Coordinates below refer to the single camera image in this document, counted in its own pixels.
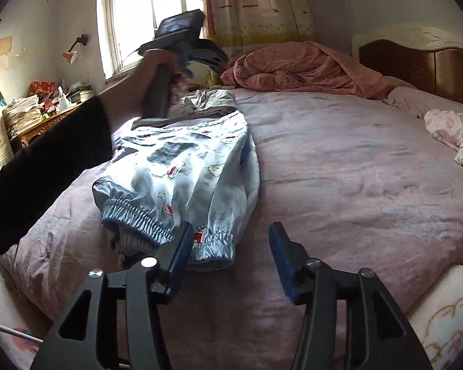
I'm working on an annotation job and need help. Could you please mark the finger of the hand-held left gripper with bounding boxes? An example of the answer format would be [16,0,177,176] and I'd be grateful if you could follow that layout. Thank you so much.
[192,39,229,75]

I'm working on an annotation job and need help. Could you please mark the grey-green garment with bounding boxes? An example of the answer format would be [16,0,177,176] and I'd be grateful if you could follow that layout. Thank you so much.
[195,88,238,118]

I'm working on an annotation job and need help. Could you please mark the carved wooden desk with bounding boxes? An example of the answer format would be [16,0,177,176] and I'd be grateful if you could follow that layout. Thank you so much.
[10,102,86,151]

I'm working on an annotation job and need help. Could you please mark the pink printed cloth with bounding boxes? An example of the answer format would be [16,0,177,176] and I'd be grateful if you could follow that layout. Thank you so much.
[424,109,463,153]

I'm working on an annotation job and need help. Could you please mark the pink quilt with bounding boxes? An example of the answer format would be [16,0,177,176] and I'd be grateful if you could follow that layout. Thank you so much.
[220,42,406,99]

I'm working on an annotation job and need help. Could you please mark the pink pillow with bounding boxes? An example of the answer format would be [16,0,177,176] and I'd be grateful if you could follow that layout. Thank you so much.
[384,87,463,118]

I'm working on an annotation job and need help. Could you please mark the person's left forearm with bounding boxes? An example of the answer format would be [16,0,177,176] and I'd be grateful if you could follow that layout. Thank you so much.
[0,67,151,265]

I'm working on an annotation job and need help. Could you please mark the wooden bed headboard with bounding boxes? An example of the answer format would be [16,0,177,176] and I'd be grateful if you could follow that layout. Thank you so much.
[351,23,463,106]

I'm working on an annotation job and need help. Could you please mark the light blue printed pants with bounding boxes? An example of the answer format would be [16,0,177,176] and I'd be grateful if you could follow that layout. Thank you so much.
[93,110,261,272]

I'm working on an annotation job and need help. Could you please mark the bed with pink sheet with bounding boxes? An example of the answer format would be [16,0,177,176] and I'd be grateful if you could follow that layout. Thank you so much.
[0,85,463,370]

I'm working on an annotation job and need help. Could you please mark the stack of books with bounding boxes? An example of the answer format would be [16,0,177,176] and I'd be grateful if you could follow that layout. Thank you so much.
[67,83,97,105]

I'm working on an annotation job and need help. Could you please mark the stack of papers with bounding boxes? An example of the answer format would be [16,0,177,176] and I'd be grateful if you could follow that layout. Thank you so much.
[2,96,43,139]

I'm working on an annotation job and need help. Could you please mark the printed curtain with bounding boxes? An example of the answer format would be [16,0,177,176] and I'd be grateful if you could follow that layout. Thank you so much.
[201,0,317,47]

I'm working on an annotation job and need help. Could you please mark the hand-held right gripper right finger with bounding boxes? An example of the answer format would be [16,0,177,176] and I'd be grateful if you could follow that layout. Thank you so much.
[269,221,435,370]

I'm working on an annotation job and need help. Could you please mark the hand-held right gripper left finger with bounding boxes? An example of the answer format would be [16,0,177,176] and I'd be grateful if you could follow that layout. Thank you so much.
[30,221,195,370]

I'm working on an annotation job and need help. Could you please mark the white framed window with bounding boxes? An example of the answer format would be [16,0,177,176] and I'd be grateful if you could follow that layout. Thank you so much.
[96,0,209,80]

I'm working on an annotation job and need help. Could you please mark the person's left hand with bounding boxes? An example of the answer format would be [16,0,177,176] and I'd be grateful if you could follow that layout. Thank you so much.
[133,49,183,85]

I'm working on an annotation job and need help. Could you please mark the red packet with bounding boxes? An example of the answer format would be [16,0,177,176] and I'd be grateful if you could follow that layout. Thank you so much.
[29,80,56,101]

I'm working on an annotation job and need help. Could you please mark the white printed fleece blanket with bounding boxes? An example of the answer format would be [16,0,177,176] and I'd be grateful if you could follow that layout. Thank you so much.
[0,258,463,370]

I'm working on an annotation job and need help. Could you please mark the wall lamp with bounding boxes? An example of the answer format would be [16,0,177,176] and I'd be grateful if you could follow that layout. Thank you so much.
[62,35,89,64]

